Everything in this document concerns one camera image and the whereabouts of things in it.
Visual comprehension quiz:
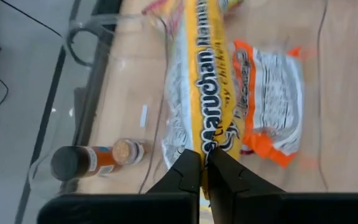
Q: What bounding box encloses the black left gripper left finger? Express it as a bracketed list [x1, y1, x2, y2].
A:
[37, 149, 202, 224]

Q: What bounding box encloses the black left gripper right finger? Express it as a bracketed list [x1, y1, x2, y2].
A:
[208, 148, 358, 224]

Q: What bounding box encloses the small clear spice jar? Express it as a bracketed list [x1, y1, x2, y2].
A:
[112, 138, 150, 166]

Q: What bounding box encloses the orange label spice jar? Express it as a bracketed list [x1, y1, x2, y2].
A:
[50, 144, 124, 182]

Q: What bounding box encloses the orange chicken ramen pack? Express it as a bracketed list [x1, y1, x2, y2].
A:
[232, 39, 306, 169]

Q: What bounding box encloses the yellow ramen noodle pack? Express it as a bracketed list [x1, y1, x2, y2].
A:
[162, 0, 247, 218]

